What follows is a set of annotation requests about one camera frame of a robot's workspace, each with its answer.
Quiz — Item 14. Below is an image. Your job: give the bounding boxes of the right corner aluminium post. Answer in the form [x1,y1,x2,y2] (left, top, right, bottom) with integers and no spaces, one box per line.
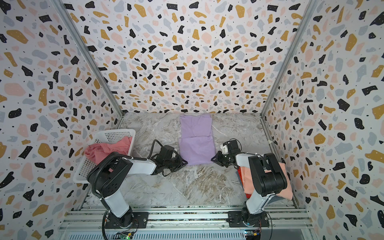
[261,0,319,120]

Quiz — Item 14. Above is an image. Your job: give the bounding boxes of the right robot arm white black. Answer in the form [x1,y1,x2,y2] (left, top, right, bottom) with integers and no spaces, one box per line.
[211,139,288,228]

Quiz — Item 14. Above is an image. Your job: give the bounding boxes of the corner aluminium post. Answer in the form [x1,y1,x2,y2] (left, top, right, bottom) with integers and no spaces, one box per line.
[261,0,319,120]
[52,1,124,119]

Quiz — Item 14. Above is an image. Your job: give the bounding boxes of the pink red t-shirt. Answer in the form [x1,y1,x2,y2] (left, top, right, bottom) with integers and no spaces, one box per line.
[85,137,133,165]

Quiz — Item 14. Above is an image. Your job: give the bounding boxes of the left green circuit board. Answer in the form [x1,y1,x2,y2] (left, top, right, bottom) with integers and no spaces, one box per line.
[113,231,135,240]

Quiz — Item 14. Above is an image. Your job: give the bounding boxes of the right green circuit board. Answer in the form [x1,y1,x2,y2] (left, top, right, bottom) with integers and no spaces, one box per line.
[245,230,261,240]

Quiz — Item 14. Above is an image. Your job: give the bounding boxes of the white perforated vent strip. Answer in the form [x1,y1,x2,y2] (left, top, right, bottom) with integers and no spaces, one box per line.
[62,230,246,240]

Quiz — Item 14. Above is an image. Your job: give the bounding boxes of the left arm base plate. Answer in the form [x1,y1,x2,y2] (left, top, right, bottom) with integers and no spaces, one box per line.
[105,212,149,230]

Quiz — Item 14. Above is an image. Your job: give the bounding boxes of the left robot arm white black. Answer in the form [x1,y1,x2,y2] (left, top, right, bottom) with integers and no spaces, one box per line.
[87,145,188,229]

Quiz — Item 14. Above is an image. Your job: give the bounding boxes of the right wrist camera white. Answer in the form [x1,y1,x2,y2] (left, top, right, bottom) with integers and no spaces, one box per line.
[220,143,229,155]

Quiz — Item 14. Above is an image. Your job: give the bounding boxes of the left corner aluminium post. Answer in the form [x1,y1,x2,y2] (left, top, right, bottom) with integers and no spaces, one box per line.
[52,1,124,119]

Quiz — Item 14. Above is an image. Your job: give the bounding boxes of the aluminium mounting rail frame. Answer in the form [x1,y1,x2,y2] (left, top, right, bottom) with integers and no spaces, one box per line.
[58,205,317,240]

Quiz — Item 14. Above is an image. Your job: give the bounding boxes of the folded salmon pink t-shirt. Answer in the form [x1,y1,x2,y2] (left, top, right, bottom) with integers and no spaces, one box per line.
[240,163,293,201]

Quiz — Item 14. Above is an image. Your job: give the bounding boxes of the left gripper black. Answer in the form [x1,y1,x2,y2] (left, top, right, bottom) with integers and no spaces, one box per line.
[163,154,188,173]

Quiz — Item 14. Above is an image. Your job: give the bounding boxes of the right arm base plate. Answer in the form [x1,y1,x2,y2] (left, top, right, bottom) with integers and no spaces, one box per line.
[227,211,270,228]

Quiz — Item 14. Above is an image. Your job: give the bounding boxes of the white plastic laundry basket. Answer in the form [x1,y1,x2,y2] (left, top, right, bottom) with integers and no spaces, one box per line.
[73,129,136,184]

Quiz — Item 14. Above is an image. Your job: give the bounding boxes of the green circuit board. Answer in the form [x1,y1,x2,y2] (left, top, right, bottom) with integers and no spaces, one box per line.
[245,230,261,240]
[113,231,135,240]

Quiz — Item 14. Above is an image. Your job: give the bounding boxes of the lilac purple t-shirt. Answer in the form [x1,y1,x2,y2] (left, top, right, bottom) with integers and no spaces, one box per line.
[179,114,217,166]

